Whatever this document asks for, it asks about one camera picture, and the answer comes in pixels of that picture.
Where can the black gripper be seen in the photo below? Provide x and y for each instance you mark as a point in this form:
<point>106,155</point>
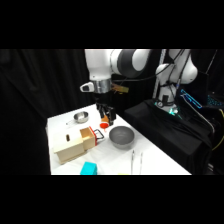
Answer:
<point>101,106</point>

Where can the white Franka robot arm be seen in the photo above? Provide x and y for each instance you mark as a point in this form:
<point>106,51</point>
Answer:
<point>100,65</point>

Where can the small orange block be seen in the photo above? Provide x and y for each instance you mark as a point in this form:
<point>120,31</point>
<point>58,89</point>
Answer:
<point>105,118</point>

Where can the small red cup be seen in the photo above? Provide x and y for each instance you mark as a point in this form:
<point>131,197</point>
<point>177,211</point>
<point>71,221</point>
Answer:
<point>104,125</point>

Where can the grey metal bowl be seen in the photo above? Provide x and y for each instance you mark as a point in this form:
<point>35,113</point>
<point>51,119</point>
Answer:
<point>121,137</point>

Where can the metal tweezers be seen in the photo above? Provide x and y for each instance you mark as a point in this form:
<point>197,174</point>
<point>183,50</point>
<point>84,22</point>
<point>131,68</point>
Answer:
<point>141,163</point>
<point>132,161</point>

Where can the teal box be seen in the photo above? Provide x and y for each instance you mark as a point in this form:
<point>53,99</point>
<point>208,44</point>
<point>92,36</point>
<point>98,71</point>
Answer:
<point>88,168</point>

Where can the black draped robot stand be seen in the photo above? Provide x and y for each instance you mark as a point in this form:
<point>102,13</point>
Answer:
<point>173,133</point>

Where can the grey vertical pole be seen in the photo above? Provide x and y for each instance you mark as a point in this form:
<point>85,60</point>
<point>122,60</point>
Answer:
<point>159,73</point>

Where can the black curtain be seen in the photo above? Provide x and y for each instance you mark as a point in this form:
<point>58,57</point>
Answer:
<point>33,100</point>

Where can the blue-lit device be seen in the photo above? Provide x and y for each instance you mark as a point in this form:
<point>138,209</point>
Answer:
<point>190,98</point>

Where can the brown wrist bracket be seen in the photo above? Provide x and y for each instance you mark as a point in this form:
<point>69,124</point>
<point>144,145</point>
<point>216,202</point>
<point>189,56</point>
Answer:
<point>120,88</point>

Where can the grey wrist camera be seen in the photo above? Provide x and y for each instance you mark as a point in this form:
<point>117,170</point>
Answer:
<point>86,87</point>

